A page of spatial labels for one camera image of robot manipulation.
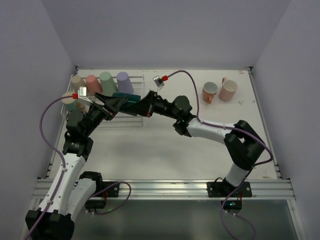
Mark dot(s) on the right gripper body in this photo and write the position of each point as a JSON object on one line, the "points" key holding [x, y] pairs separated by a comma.
{"points": [[150, 104]]}

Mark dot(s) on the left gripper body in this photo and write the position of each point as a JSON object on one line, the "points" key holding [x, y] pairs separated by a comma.
{"points": [[105, 111]]}

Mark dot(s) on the dark green mug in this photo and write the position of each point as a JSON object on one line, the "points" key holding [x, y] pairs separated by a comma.
{"points": [[132, 98]]}

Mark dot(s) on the purple tumbler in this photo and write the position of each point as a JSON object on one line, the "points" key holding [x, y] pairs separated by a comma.
{"points": [[124, 83]]}

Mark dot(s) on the floral beige mug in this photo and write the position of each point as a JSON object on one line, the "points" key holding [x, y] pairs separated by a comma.
{"points": [[69, 103]]}

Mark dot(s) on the salmon textured mug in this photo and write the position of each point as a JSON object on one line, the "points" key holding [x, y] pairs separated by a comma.
{"points": [[209, 90]]}

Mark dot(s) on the light pink mug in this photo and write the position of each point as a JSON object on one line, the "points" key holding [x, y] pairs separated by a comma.
{"points": [[228, 89]]}

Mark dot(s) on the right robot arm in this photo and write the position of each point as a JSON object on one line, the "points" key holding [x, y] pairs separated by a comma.
{"points": [[242, 142]]}

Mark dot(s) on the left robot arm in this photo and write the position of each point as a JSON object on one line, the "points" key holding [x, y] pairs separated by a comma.
{"points": [[55, 217]]}

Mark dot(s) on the green tumbler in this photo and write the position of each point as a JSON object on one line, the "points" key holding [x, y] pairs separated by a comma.
{"points": [[108, 84]]}

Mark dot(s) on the pink tumbler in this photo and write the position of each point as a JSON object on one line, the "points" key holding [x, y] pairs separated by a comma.
{"points": [[93, 85]]}

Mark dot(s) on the beige tumbler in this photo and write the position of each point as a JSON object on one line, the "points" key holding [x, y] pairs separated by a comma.
{"points": [[76, 82]]}

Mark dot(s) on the left black controller box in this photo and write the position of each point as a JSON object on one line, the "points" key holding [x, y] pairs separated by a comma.
{"points": [[94, 205]]}

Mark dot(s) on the black controller box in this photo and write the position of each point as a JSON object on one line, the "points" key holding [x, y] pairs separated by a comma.
{"points": [[94, 205], [232, 206]]}

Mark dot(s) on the right black controller box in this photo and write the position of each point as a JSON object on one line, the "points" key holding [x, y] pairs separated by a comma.
{"points": [[232, 206]]}

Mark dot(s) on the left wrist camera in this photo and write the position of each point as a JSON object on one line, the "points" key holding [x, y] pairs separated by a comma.
{"points": [[84, 97]]}

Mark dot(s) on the white wire dish rack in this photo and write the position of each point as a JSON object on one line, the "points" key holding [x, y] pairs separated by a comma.
{"points": [[121, 119]]}

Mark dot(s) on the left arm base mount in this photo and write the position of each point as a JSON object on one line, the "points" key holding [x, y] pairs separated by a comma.
{"points": [[110, 191]]}

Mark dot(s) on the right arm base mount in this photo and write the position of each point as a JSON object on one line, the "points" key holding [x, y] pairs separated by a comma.
{"points": [[220, 188]]}

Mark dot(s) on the aluminium rail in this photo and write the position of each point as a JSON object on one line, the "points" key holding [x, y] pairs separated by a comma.
{"points": [[267, 189]]}

